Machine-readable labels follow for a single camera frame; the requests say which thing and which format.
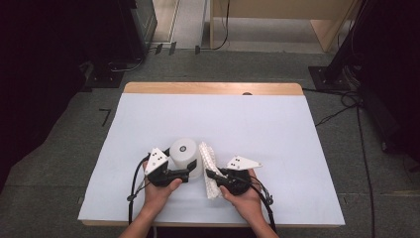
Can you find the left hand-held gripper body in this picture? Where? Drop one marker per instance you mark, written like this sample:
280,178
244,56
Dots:
165,177

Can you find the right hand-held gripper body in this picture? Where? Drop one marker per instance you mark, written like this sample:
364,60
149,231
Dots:
236,181

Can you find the white waffle cloth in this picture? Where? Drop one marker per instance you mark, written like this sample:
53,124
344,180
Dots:
211,155

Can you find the person's left hand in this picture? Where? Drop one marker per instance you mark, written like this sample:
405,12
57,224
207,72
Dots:
158,196

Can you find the person's right hand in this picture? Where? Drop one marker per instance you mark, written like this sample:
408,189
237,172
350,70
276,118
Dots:
246,205

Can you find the wooden table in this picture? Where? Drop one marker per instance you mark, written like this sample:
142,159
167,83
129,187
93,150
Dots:
198,88

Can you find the black stand base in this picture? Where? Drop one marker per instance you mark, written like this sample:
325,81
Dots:
105,79

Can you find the black cabinet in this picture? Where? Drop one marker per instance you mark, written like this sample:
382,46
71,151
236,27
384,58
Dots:
138,26

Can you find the black curtain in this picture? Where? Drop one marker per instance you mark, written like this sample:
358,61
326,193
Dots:
39,72
393,66

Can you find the light wooden desk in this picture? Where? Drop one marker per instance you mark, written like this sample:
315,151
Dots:
280,8

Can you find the aluminium rail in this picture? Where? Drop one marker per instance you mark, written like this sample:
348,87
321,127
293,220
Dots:
174,20

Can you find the black stand with base plate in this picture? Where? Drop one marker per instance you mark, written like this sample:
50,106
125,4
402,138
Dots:
333,77

